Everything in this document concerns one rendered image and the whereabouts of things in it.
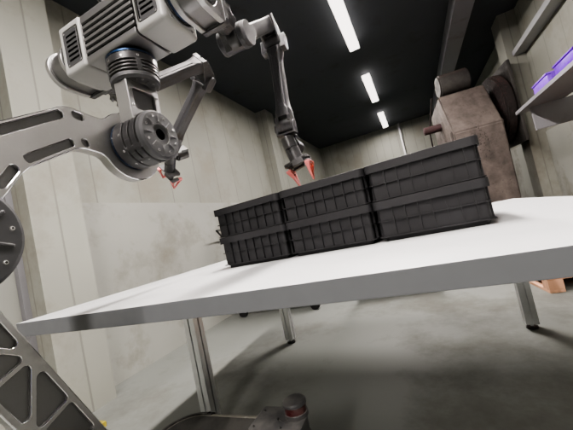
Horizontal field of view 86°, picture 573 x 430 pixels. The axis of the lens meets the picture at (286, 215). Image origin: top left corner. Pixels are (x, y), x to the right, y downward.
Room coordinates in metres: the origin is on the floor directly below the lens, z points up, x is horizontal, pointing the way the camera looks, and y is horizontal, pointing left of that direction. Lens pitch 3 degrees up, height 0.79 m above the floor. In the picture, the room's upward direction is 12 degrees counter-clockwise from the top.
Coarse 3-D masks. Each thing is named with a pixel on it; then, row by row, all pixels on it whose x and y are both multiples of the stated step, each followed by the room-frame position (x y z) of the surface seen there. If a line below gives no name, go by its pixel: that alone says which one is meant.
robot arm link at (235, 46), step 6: (234, 30) 0.90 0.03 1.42; (222, 36) 0.92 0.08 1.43; (228, 36) 0.92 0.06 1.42; (234, 36) 0.91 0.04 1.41; (228, 42) 0.93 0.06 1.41; (234, 42) 0.92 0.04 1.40; (228, 48) 0.93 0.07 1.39; (234, 48) 0.94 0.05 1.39; (240, 48) 0.94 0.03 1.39; (234, 54) 0.97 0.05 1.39
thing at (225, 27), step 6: (222, 0) 0.81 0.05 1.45; (222, 6) 0.81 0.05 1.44; (228, 6) 0.85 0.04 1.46; (228, 12) 0.84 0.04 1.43; (228, 18) 0.82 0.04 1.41; (234, 18) 0.88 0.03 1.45; (222, 24) 0.82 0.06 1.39; (228, 24) 0.83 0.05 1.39; (234, 24) 0.89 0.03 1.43; (210, 30) 0.83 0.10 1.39; (216, 30) 0.84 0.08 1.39; (222, 30) 0.87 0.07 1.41; (228, 30) 0.89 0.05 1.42
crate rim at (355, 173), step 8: (360, 168) 0.91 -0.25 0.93; (336, 176) 0.94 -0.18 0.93; (344, 176) 0.93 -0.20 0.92; (352, 176) 0.92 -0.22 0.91; (360, 176) 0.91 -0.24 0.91; (304, 184) 0.99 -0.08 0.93; (312, 184) 0.98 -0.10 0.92; (320, 184) 0.97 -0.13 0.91; (328, 184) 0.96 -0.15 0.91; (280, 192) 1.04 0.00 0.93; (288, 192) 1.02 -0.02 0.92; (296, 192) 1.01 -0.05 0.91
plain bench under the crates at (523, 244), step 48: (384, 240) 0.97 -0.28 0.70; (432, 240) 0.72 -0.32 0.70; (480, 240) 0.58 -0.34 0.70; (528, 240) 0.48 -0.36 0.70; (144, 288) 1.11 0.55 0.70; (192, 288) 0.80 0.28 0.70; (240, 288) 0.62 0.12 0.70; (288, 288) 0.55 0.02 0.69; (336, 288) 0.51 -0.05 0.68; (384, 288) 0.48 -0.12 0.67; (432, 288) 0.46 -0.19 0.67; (528, 288) 1.66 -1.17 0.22; (192, 336) 1.37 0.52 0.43; (288, 336) 2.23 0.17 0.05
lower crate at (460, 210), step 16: (432, 192) 0.82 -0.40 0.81; (448, 192) 0.81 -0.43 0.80; (464, 192) 0.80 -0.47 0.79; (480, 192) 0.79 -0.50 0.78; (384, 208) 0.89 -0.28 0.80; (400, 208) 0.88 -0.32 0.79; (416, 208) 0.86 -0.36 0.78; (432, 208) 0.83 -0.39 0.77; (448, 208) 0.82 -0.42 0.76; (464, 208) 0.81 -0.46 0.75; (480, 208) 0.79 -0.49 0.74; (384, 224) 0.90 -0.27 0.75; (400, 224) 0.88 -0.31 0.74; (416, 224) 0.86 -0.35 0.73; (432, 224) 0.84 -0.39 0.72; (448, 224) 0.83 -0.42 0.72; (464, 224) 0.82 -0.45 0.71; (480, 224) 0.80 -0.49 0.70
